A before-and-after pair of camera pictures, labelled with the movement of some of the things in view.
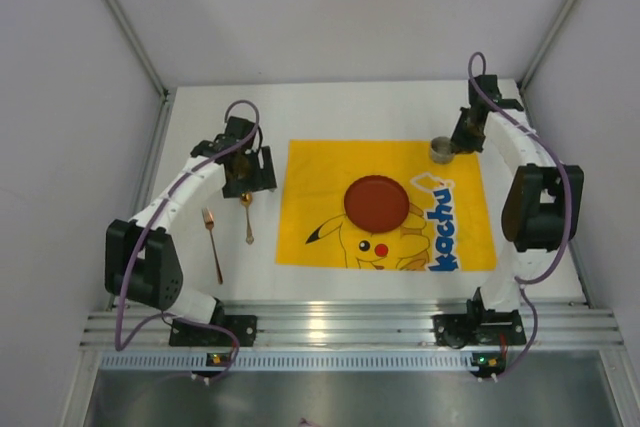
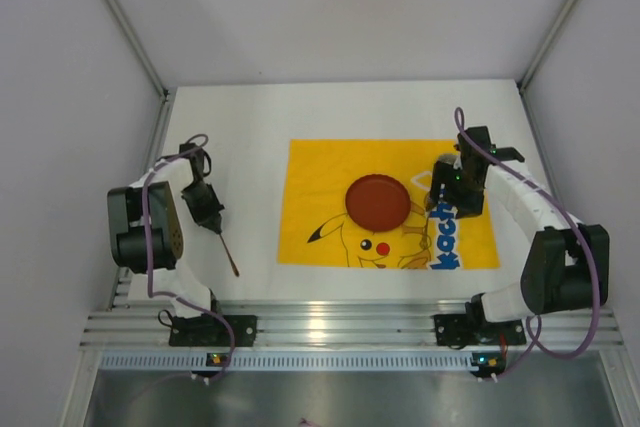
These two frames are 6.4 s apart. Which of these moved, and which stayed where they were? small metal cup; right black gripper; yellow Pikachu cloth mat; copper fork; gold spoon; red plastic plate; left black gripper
Moved: copper fork; small metal cup; right black gripper; left black gripper; gold spoon
Stayed: yellow Pikachu cloth mat; red plastic plate
